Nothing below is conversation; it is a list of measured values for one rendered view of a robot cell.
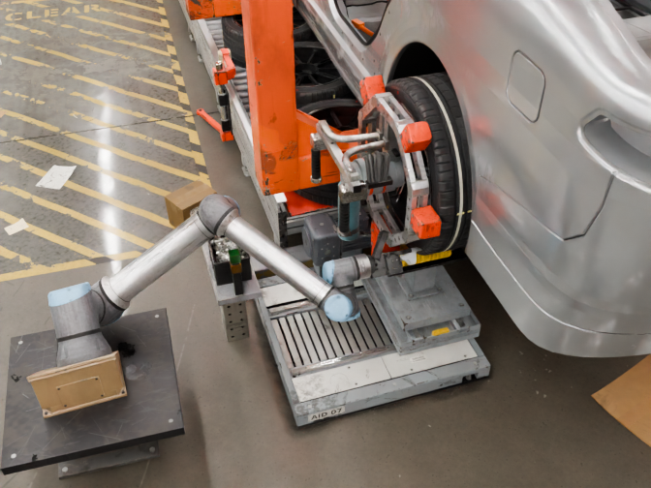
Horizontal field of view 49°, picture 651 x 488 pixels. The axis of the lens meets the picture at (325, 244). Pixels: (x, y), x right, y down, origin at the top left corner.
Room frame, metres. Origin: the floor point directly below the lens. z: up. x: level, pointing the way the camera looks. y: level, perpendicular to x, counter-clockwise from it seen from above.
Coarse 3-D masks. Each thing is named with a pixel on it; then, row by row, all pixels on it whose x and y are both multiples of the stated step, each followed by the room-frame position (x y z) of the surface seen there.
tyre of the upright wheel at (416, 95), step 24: (408, 96) 2.22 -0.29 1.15; (432, 96) 2.18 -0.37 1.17; (456, 96) 2.19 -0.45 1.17; (432, 120) 2.08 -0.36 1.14; (456, 120) 2.09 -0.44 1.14; (432, 144) 2.02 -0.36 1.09; (456, 144) 2.02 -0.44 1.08; (432, 168) 1.99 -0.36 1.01; (456, 168) 1.97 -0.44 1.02; (432, 192) 1.98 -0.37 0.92; (456, 192) 1.94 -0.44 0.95; (456, 216) 1.92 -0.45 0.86; (432, 240) 1.94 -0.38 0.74; (456, 240) 1.97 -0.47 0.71
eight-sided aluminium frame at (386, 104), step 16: (384, 96) 2.28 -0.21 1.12; (368, 112) 2.35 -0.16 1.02; (384, 112) 2.21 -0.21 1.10; (400, 112) 2.18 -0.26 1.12; (368, 128) 2.46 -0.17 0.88; (400, 128) 2.08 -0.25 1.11; (400, 144) 2.06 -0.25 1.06; (416, 160) 2.03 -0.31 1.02; (416, 192) 1.94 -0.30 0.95; (368, 208) 2.30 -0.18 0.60; (384, 208) 2.28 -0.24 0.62; (384, 224) 2.18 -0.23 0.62; (400, 240) 2.00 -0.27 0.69; (416, 240) 1.97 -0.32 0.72
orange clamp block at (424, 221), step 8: (416, 208) 1.94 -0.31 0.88; (424, 208) 1.94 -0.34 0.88; (432, 208) 1.94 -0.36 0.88; (416, 216) 1.90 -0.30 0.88; (424, 216) 1.89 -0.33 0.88; (432, 216) 1.89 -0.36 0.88; (416, 224) 1.89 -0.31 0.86; (424, 224) 1.86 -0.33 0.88; (432, 224) 1.86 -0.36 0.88; (440, 224) 1.87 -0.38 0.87; (416, 232) 1.88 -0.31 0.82; (424, 232) 1.86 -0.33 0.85; (432, 232) 1.86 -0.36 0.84
